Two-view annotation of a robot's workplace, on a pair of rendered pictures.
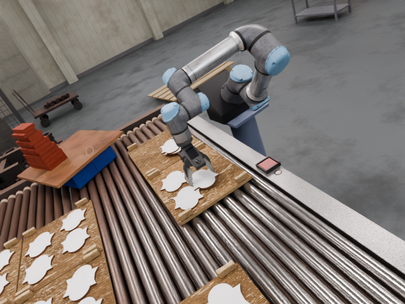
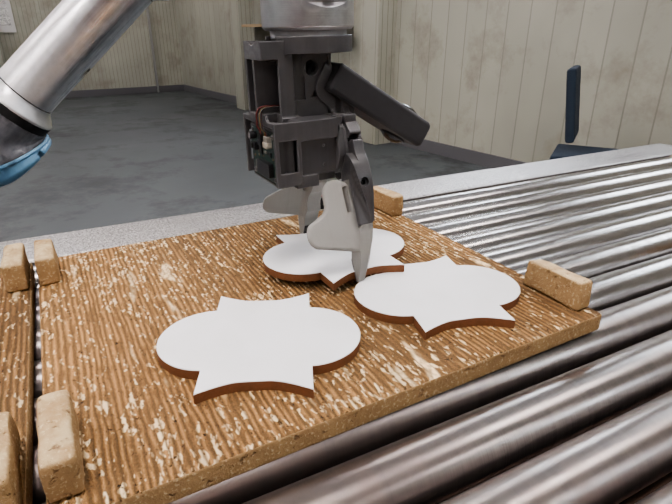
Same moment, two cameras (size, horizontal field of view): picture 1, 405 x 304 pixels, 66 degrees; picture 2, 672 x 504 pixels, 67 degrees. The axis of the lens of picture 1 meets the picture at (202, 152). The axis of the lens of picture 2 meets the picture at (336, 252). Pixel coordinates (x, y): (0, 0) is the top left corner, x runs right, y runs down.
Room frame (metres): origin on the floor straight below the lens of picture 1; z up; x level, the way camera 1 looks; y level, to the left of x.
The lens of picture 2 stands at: (1.21, 0.50, 1.15)
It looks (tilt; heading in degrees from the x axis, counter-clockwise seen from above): 24 degrees down; 257
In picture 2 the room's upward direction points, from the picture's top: straight up
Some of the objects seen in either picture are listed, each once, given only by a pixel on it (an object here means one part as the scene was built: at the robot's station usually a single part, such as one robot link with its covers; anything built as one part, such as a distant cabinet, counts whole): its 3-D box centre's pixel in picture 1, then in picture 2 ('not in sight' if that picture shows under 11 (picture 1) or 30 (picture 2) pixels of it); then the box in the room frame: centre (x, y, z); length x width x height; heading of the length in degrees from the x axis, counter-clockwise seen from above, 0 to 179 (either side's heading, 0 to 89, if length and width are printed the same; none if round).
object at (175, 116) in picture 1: (174, 117); not in sight; (1.13, 0.05, 1.25); 0.09 x 0.08 x 0.11; 110
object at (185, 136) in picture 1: (181, 135); (309, 7); (1.13, 0.05, 1.17); 0.08 x 0.08 x 0.05
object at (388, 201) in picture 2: (241, 177); (385, 200); (1.00, -0.10, 0.95); 0.06 x 0.02 x 0.03; 106
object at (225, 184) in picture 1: (194, 179); (291, 291); (1.15, 0.08, 0.93); 0.41 x 0.35 x 0.02; 16
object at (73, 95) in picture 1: (49, 98); not in sight; (6.93, 2.56, 0.45); 1.09 x 0.63 x 0.89; 111
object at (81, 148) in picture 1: (70, 154); not in sight; (1.79, 0.75, 1.03); 0.50 x 0.50 x 0.02; 44
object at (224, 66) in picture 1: (191, 82); not in sight; (5.26, -0.31, 0.06); 1.37 x 0.94 x 0.12; 114
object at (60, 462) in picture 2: (153, 174); (59, 442); (1.30, 0.26, 0.95); 0.06 x 0.02 x 0.03; 106
